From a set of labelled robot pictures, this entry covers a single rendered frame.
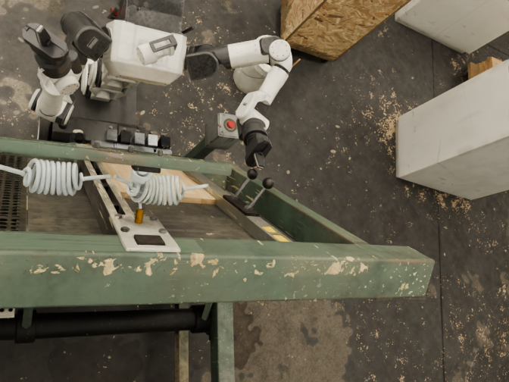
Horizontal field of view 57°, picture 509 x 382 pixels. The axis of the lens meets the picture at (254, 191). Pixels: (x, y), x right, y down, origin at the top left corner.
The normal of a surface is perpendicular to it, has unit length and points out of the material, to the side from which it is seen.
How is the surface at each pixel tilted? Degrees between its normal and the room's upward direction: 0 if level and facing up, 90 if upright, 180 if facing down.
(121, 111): 0
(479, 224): 0
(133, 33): 23
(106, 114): 0
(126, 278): 30
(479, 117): 90
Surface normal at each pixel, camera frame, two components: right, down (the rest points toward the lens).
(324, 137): 0.46, -0.25
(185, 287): 0.42, 0.27
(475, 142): -0.88, -0.22
